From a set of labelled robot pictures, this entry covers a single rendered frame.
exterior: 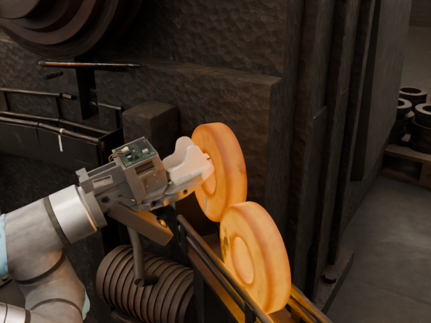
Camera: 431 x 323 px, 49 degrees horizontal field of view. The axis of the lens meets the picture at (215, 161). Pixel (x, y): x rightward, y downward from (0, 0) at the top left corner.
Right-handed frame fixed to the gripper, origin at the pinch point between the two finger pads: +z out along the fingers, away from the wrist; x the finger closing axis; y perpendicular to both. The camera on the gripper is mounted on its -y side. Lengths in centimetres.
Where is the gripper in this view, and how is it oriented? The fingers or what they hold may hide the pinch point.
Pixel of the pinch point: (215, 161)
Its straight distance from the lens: 73.7
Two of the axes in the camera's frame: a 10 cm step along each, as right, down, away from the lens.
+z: 8.8, -4.1, 2.4
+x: -4.1, -4.0, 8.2
